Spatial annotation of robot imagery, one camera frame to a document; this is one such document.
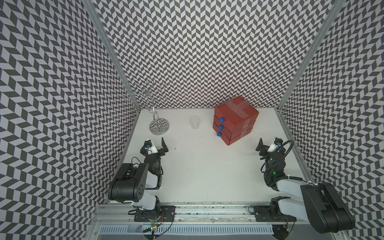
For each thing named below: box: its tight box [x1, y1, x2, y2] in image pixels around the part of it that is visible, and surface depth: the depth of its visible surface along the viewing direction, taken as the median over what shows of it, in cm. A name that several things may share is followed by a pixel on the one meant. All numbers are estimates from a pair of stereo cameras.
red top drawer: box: [214, 96, 259, 129], surface depth 90 cm
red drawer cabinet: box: [212, 96, 259, 146], surface depth 91 cm
